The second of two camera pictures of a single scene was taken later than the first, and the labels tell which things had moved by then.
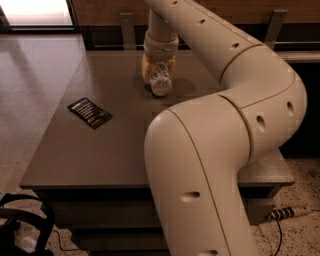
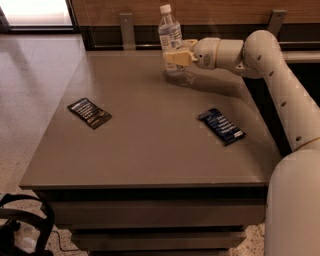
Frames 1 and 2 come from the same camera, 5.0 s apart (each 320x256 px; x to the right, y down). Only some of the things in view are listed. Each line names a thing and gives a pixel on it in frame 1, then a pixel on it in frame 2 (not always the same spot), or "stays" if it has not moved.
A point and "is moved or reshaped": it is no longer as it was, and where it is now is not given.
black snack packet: x=89 y=112 stays
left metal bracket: x=128 y=30 stays
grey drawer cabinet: x=89 y=160 stays
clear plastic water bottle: x=160 y=81 is moved or reshaped
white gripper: x=160 y=48 → x=205 y=52
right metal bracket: x=276 y=23 stays
